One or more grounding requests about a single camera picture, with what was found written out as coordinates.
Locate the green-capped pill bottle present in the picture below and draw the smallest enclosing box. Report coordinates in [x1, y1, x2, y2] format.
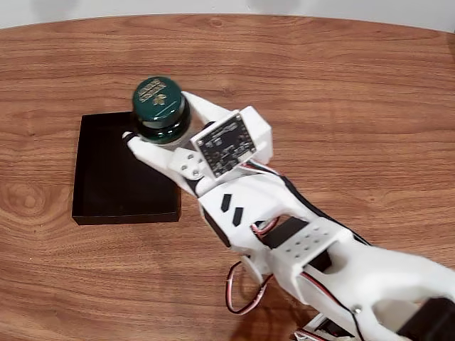
[132, 75, 193, 147]

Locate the black shallow box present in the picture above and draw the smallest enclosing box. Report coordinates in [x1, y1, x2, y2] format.
[72, 112, 182, 226]

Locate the gripper servo wire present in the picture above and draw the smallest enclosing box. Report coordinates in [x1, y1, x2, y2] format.
[245, 161, 282, 178]

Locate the camera circuit board on mount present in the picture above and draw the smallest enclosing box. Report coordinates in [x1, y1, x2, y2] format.
[190, 105, 274, 178]

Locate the black camera cable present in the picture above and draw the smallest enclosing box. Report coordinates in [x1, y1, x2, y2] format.
[281, 174, 373, 248]

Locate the looping servo wire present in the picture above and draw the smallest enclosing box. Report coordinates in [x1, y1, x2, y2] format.
[225, 260, 275, 316]

